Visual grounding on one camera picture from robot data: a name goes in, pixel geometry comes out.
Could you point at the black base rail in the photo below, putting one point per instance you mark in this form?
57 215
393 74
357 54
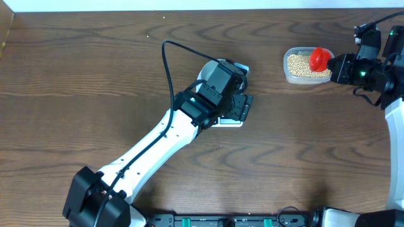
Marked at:
288 219

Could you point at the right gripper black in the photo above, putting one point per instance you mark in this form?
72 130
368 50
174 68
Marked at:
340 74

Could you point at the grey bowl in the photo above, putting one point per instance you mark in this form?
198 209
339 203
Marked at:
207 70

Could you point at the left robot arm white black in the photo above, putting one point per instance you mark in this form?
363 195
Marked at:
104 198

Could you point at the orange measuring scoop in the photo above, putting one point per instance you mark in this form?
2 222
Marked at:
319 59

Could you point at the white digital kitchen scale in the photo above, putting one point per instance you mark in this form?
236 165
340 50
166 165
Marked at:
227 122

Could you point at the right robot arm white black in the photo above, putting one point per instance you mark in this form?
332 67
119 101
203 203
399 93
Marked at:
375 68

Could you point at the clear plastic soybean container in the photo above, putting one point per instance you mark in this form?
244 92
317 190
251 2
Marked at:
296 67

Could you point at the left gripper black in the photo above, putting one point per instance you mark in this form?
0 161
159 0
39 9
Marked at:
240 106

